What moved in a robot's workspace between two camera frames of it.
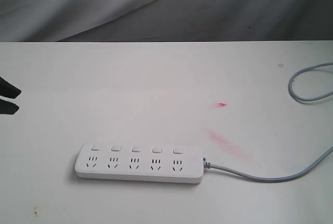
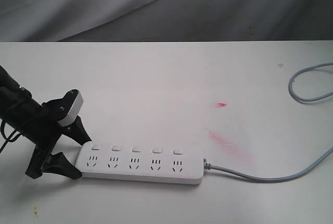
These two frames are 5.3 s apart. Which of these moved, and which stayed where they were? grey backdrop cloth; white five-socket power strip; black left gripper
Moved: black left gripper
Stayed: white five-socket power strip; grey backdrop cloth
